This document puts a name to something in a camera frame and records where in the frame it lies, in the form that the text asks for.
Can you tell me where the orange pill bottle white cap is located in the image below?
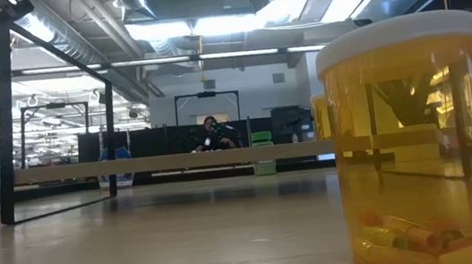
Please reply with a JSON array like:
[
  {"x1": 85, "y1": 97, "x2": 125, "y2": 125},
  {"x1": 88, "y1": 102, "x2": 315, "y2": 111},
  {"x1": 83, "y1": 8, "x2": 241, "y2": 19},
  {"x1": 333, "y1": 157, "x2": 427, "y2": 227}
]
[
  {"x1": 311, "y1": 5, "x2": 472, "y2": 264},
  {"x1": 308, "y1": 92, "x2": 332, "y2": 142}
]

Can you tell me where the blue cap Tums bottle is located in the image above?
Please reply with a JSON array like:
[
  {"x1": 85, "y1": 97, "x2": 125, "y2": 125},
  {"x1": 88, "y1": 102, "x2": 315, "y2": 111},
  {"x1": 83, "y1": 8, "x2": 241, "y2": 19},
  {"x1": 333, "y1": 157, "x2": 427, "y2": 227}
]
[{"x1": 96, "y1": 143, "x2": 136, "y2": 191}]

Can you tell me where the person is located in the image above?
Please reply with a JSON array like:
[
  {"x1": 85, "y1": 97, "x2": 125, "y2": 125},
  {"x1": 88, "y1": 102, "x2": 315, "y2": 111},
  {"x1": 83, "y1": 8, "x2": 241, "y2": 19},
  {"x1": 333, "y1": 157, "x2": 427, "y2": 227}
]
[{"x1": 184, "y1": 112, "x2": 244, "y2": 156}]

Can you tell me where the long ceiling tube light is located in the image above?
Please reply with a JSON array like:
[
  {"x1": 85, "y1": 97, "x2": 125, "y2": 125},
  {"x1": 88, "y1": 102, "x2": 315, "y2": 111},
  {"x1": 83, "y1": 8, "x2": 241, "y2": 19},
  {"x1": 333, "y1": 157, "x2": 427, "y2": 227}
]
[{"x1": 109, "y1": 35, "x2": 330, "y2": 77}]

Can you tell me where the black gantry frame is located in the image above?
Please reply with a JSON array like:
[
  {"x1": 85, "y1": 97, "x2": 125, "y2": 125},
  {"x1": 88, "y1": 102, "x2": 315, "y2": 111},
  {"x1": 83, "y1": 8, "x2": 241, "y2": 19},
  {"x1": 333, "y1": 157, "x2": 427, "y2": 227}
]
[
  {"x1": 15, "y1": 98, "x2": 97, "y2": 171},
  {"x1": 172, "y1": 88, "x2": 244, "y2": 129}
]

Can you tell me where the wooden shelf with black frame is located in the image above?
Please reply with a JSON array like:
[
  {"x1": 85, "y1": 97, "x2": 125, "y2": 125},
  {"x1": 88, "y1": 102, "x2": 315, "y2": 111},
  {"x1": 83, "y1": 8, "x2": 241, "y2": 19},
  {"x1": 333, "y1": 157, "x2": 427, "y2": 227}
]
[{"x1": 0, "y1": 0, "x2": 472, "y2": 227}]

